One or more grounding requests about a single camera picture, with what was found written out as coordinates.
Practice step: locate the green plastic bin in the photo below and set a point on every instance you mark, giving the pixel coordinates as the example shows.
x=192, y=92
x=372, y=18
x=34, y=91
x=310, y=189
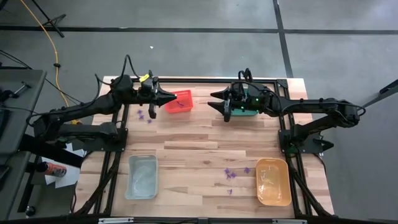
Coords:
x=245, y=113

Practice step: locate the black desk beam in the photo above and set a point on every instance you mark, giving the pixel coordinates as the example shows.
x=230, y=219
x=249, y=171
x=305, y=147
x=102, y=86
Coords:
x=49, y=151

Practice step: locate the orange plastic basket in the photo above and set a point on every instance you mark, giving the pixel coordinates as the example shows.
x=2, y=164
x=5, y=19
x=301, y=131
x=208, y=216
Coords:
x=186, y=107

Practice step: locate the silver metal bracket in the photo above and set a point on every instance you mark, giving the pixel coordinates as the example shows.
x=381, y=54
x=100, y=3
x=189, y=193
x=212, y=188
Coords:
x=115, y=220
x=289, y=221

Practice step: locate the black aluminium table frame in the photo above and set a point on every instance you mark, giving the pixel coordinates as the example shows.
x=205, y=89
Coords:
x=192, y=81

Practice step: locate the white plastic bin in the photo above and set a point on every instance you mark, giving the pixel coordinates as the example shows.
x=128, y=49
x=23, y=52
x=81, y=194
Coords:
x=141, y=179

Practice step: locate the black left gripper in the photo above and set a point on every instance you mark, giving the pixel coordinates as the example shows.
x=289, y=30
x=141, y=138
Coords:
x=146, y=96

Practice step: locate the orange can black cap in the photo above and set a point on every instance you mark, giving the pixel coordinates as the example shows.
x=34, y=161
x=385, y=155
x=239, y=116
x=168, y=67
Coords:
x=54, y=170

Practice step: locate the white paper sheets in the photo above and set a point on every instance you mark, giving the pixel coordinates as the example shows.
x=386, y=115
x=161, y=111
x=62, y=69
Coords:
x=70, y=177

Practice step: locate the black diagonal bar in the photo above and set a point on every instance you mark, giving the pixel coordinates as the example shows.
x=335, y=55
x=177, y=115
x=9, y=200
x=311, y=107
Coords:
x=388, y=88

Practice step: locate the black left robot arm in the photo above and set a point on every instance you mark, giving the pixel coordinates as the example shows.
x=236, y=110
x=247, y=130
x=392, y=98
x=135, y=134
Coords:
x=93, y=105

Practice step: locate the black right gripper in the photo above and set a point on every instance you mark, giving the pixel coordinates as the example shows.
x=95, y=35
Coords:
x=252, y=96

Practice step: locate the black frame hook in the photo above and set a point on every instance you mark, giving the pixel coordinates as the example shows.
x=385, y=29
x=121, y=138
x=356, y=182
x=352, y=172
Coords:
x=150, y=73
x=247, y=74

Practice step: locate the yellow paper tag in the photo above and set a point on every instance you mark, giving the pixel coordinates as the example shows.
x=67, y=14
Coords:
x=144, y=77

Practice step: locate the gray desk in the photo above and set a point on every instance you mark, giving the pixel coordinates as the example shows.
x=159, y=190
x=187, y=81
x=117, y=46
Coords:
x=21, y=124

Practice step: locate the black caster wheel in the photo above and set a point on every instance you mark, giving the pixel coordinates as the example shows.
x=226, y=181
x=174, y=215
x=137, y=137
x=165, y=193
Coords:
x=30, y=211

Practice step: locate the yellow plastic bin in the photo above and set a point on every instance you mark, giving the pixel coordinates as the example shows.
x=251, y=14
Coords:
x=273, y=186

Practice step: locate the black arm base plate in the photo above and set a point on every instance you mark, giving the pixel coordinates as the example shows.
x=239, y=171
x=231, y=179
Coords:
x=102, y=146
x=311, y=146

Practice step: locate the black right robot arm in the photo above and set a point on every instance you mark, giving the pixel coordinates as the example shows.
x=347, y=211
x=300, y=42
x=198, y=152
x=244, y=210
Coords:
x=311, y=105

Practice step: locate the black floor tripod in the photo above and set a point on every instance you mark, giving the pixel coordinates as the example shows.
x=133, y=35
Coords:
x=51, y=21

